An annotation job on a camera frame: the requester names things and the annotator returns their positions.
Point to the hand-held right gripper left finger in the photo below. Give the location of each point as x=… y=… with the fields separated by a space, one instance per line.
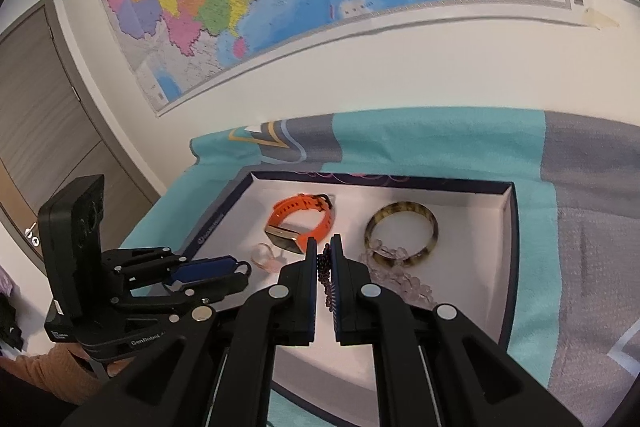
x=312 y=307

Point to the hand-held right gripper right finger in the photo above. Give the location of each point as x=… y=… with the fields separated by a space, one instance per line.
x=336 y=307

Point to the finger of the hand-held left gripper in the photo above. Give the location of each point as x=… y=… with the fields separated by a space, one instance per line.
x=205 y=271
x=200 y=294

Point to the orange smartwatch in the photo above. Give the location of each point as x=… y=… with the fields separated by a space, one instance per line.
x=287 y=209

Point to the amber mottled bangle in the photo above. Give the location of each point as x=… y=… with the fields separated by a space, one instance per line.
x=400 y=208

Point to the navy shallow cardboard box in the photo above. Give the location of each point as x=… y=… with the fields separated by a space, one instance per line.
x=475 y=217

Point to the person's left forearm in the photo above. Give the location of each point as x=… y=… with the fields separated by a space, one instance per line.
x=55 y=372

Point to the purple cloth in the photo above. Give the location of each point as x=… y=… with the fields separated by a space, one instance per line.
x=5 y=282

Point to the dark cloth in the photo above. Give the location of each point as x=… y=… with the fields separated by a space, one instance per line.
x=10 y=322

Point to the grey-brown wooden door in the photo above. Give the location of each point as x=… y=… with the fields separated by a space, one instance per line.
x=40 y=107

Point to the person's dark clothing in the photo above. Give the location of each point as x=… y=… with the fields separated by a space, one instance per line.
x=25 y=402

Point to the teal grey printed bed sheet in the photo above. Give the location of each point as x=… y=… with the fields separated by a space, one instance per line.
x=450 y=142

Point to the clear tape strip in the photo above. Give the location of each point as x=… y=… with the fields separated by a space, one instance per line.
x=602 y=19

